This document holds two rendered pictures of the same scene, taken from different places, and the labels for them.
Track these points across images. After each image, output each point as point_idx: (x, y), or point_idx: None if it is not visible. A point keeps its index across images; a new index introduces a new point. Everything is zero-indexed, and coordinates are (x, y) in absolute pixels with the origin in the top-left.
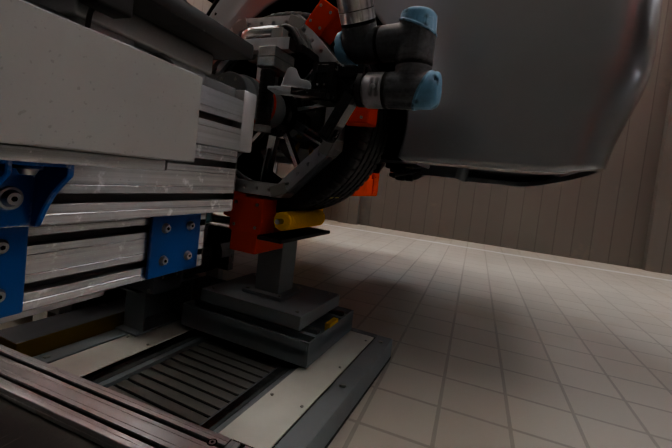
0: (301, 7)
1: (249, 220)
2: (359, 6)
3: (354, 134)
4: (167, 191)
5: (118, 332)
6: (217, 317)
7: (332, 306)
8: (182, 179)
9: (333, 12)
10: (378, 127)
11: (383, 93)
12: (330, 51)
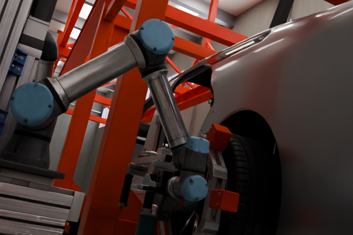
0: (246, 120)
1: None
2: (172, 138)
3: (228, 217)
4: (16, 234)
5: None
6: None
7: None
8: (26, 230)
9: (215, 131)
10: (257, 213)
11: (173, 190)
12: (213, 157)
